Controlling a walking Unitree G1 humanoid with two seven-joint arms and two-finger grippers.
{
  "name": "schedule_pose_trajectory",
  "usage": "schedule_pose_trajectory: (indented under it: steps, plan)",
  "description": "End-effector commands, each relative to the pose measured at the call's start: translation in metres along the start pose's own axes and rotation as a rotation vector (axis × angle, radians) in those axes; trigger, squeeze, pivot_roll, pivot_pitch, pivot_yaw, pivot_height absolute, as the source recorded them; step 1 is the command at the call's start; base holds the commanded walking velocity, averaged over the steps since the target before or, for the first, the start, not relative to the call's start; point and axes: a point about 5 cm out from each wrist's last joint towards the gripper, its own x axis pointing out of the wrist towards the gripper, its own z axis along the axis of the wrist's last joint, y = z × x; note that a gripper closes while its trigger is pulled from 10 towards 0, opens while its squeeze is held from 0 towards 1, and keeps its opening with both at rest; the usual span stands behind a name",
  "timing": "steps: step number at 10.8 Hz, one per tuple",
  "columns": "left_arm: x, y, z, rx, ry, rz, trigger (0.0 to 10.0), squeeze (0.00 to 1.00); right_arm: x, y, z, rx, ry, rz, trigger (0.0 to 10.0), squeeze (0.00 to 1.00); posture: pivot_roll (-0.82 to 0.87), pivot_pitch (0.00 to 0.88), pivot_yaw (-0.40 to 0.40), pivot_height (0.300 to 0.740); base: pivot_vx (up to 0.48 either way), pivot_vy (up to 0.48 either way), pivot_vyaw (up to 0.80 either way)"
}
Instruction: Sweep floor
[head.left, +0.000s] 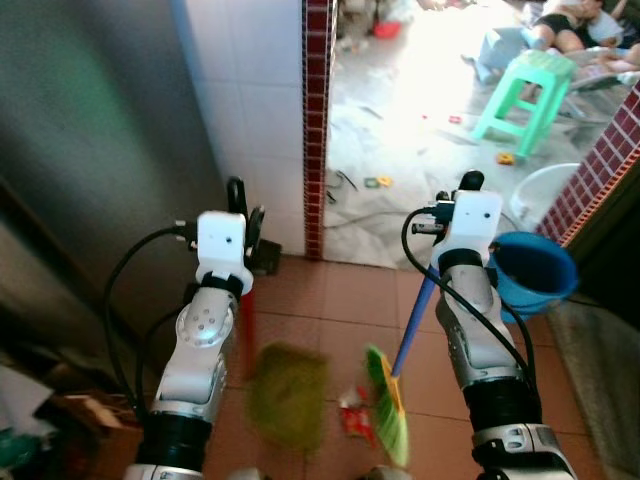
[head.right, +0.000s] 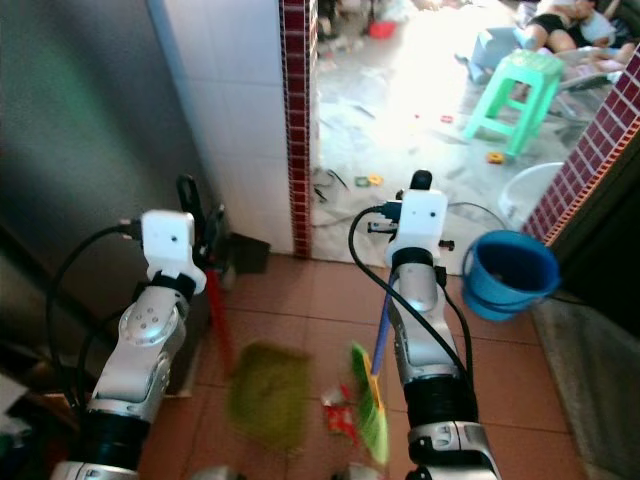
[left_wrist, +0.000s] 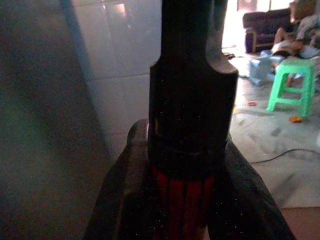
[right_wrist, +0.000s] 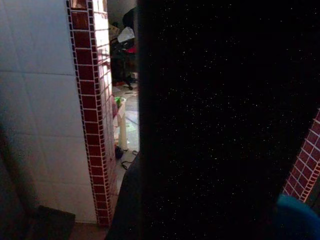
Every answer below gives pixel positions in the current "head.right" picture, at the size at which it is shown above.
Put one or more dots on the blue plastic bucket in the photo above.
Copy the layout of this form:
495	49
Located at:
510	285

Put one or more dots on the small green yellow toy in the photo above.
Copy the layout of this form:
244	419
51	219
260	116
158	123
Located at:
368	181

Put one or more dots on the red plastic bowl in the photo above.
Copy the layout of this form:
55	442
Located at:
381	30

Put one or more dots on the green plastic stool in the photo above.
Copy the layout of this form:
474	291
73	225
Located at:
530	68

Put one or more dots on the small blue circuit board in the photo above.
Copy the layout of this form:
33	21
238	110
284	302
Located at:
382	215

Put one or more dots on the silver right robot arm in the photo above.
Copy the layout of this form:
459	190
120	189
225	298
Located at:
425	340

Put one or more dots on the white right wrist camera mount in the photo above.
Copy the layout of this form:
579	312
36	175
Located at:
420	225

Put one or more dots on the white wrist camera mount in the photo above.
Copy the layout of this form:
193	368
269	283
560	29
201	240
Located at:
420	225
168	245

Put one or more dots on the white plastic basin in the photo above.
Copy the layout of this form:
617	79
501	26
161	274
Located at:
525	190

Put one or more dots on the dark grey block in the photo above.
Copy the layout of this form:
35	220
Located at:
250	255

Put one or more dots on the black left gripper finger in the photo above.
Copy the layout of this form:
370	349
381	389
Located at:
189	200
217	216

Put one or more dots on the pale blue plastic stool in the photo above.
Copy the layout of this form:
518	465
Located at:
490	50

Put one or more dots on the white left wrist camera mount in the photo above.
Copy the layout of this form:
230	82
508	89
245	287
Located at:
168	245

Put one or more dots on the red wrapper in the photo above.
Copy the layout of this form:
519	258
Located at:
340	412

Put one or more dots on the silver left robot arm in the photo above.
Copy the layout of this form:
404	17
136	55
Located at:
145	350

